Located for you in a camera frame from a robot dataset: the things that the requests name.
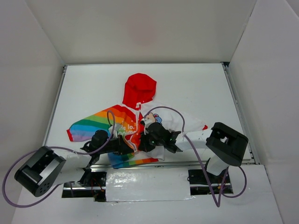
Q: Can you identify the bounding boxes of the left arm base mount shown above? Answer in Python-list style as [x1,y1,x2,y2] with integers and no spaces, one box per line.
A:
[62,172,107,202]

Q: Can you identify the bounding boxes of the white foil cover panel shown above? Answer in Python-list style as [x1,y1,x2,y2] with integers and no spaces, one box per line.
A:
[106,168,192,202]

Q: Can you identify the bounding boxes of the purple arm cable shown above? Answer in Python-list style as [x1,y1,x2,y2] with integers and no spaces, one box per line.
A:
[1,110,115,208]
[142,106,247,208]

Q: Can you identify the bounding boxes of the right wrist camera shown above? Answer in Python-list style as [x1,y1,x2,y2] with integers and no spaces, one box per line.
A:
[140,118,152,128]

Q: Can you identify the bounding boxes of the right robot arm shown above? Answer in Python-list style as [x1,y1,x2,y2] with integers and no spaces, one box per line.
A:
[138,122,249,182]

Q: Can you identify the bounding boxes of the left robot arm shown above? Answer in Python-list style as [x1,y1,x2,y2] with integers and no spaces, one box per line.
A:
[14,130,134,197]

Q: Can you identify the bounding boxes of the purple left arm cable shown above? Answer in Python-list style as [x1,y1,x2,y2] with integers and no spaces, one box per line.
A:
[1,110,115,208]

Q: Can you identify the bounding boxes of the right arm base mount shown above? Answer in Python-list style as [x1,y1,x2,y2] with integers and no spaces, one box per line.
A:
[188,167,234,196]

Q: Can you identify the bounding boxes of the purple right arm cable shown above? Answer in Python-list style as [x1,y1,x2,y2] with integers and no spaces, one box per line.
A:
[142,106,247,208]

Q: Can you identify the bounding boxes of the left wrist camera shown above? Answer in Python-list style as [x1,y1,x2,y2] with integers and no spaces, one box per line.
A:
[108,123,122,138]

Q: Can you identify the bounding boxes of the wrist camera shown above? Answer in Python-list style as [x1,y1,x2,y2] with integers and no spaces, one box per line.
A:
[140,118,152,128]
[108,123,122,138]

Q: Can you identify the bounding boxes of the aluminium table edge rail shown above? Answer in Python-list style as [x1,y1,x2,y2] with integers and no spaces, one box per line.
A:
[35,62,260,170]

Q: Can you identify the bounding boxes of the rainbow hooded zip jacket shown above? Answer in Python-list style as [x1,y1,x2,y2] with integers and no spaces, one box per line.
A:
[67,73,208,168]

